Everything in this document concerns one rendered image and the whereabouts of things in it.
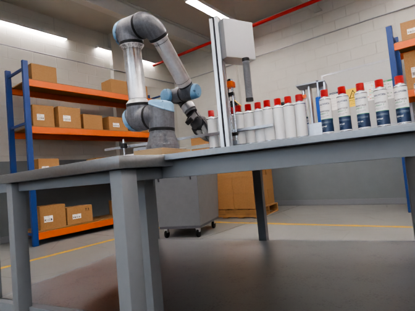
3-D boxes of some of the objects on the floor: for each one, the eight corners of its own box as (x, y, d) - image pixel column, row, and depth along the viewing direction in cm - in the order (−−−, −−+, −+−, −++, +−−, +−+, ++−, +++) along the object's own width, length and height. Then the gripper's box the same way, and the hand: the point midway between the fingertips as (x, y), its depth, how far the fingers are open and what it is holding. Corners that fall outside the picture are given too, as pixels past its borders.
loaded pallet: (278, 210, 569) (270, 130, 576) (259, 218, 499) (250, 127, 506) (219, 211, 633) (212, 139, 640) (194, 218, 563) (187, 137, 570)
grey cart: (182, 227, 478) (176, 161, 483) (223, 226, 457) (217, 157, 462) (152, 241, 394) (146, 161, 399) (201, 240, 373) (194, 156, 378)
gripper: (200, 107, 188) (220, 136, 182) (189, 116, 191) (208, 146, 185) (193, 105, 180) (213, 136, 174) (181, 115, 183) (201, 145, 178)
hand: (207, 139), depth 178 cm, fingers closed, pressing on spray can
